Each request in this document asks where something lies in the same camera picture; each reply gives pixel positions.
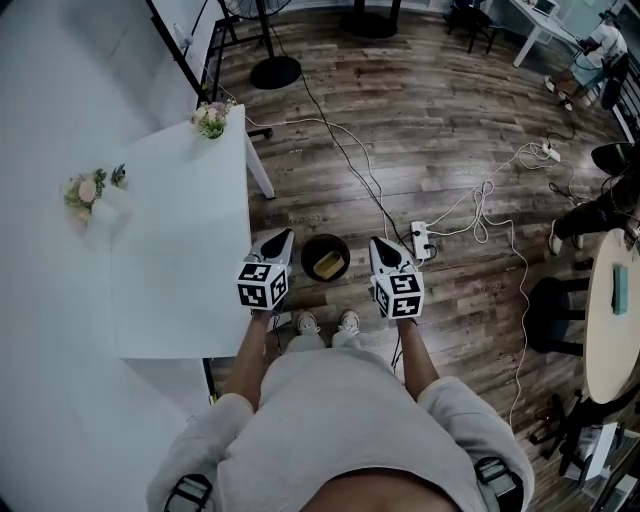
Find person's grey trousers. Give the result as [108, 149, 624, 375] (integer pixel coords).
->
[284, 329, 365, 355]

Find white desk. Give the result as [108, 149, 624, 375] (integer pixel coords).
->
[512, 0, 601, 70]

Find black metal railing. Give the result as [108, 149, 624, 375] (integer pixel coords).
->
[599, 49, 640, 147]

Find black mesh waste bin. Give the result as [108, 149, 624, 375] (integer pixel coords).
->
[299, 233, 351, 283]

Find person's right forearm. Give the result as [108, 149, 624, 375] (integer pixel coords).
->
[397, 317, 444, 402]

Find black metal stand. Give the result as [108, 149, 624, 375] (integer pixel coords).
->
[144, 0, 274, 142]

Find large white power strip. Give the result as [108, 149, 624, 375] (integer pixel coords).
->
[410, 221, 434, 261]

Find person's left shoe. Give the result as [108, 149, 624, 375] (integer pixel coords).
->
[296, 310, 322, 336]

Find yellow plastic tray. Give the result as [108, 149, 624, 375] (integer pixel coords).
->
[312, 251, 344, 278]

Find white floor cable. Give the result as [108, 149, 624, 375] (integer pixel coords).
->
[430, 142, 551, 437]
[217, 84, 401, 236]

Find black floor cable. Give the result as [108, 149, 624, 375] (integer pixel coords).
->
[298, 69, 437, 262]

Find black harness strap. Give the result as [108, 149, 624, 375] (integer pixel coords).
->
[472, 455, 524, 512]
[164, 473, 217, 512]

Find teal book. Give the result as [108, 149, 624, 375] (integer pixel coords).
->
[612, 264, 632, 317]

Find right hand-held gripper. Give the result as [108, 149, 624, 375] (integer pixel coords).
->
[368, 235, 426, 321]

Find round beige table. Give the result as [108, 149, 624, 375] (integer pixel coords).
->
[582, 229, 640, 406]

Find person's left forearm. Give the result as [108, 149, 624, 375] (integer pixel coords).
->
[219, 308, 277, 414]

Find person's grey sweatshirt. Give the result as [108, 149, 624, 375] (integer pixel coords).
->
[147, 344, 537, 512]

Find black stool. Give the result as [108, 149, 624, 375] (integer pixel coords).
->
[527, 277, 594, 358]

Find dark chair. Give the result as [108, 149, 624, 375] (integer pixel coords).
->
[446, 0, 502, 55]

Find white rectangular table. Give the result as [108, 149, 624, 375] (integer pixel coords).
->
[117, 103, 277, 402]

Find pink flower bouquet in vase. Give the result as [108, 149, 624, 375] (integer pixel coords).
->
[63, 163, 136, 242]

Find white cardboard box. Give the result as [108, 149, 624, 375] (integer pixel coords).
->
[564, 422, 622, 485]

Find black standing fan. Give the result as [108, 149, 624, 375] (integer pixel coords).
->
[222, 0, 302, 91]

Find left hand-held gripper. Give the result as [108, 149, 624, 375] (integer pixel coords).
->
[235, 228, 296, 315]

